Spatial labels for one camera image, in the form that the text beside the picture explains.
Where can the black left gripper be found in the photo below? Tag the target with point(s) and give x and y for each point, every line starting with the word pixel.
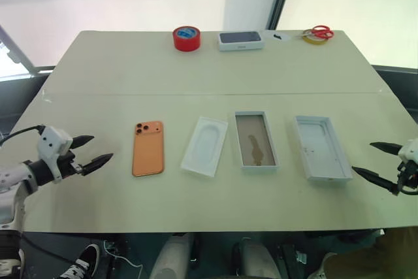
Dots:
pixel 67 163

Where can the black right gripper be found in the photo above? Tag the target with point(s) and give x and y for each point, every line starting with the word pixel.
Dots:
pixel 408 174

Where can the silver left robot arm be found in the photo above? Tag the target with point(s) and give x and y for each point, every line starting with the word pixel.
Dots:
pixel 13 174

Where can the white phone box lid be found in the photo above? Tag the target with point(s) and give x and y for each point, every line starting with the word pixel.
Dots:
pixel 321 150

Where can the white box base brown inside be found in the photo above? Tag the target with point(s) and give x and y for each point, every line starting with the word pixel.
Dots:
pixel 256 143

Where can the closed white phone box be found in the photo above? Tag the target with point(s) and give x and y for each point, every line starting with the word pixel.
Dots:
pixel 241 41

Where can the orange smartphone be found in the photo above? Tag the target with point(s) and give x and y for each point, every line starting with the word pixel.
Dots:
pixel 148 151

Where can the tan trouser leg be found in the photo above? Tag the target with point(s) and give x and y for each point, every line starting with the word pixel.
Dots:
pixel 375 256

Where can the black sneaker white laces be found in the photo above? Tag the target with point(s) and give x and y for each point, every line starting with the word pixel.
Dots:
pixel 83 261

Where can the white moulded tray insert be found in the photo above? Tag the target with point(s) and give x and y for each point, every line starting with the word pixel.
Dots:
pixel 204 146

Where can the light grey shoe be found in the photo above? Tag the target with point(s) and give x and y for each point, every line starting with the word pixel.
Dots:
pixel 321 266

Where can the white rounded robot leg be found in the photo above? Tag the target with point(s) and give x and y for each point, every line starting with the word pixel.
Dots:
pixel 171 259
pixel 258 259

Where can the yellow tape roll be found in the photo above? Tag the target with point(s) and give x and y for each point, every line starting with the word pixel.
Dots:
pixel 313 40

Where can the red tape roll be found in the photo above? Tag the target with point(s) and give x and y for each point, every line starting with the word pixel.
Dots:
pixel 186 39

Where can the small black clip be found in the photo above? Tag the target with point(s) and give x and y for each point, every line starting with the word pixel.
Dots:
pixel 277 36

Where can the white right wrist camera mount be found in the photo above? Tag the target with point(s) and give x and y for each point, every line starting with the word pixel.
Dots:
pixel 409 150

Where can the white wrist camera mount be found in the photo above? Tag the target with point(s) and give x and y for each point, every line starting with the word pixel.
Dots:
pixel 52 143
pixel 409 150

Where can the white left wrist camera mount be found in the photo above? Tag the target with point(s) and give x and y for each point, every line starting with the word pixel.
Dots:
pixel 52 143

